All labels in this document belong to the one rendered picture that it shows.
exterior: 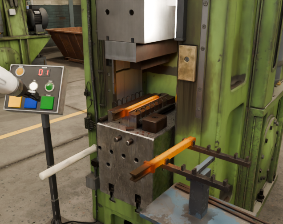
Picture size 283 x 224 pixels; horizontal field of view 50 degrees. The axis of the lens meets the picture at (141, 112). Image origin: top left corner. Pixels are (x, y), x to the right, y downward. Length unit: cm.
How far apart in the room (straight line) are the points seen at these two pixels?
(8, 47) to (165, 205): 527
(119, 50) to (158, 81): 55
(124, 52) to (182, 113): 43
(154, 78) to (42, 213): 137
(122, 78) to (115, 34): 38
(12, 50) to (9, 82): 488
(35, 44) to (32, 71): 481
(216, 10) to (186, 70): 31
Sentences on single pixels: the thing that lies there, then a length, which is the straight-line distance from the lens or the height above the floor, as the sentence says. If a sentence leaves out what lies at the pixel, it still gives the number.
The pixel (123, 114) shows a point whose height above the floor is 99.
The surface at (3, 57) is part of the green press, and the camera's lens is 624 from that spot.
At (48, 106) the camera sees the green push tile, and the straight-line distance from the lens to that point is 182.
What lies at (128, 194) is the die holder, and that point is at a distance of 179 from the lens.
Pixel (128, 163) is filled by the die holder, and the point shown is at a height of 73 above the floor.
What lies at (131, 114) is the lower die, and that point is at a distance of 163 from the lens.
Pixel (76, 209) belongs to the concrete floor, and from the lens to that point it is 261.
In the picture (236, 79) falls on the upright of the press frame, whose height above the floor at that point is 114.
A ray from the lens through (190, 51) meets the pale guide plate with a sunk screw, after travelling 151.
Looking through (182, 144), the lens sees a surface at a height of 98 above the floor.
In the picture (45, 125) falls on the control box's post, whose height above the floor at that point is 82.
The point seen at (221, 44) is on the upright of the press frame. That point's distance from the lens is 147.
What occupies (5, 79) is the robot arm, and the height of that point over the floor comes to 125.
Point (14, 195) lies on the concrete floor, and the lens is 291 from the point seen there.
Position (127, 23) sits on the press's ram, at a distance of 154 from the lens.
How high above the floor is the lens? 155
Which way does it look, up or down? 20 degrees down
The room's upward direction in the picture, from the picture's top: straight up
